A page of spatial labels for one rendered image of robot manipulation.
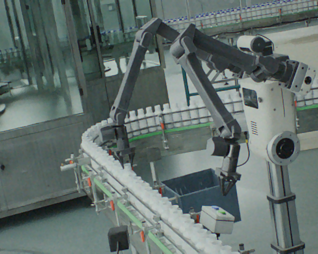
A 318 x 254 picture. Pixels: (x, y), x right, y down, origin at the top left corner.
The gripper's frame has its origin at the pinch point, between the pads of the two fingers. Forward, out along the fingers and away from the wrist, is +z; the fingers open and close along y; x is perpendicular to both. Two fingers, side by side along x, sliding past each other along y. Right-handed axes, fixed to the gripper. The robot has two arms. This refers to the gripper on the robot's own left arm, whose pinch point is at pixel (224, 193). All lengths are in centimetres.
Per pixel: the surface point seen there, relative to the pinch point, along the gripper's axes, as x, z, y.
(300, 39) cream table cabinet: 237, -86, -363
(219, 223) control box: -1.9, 10.6, 3.8
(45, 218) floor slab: 13, 119, -374
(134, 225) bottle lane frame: -16, 29, -51
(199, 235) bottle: -18.9, 10.1, 24.4
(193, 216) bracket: -5.1, 13.0, -12.9
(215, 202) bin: 34, 21, -74
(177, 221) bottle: -17.6, 12.1, 1.3
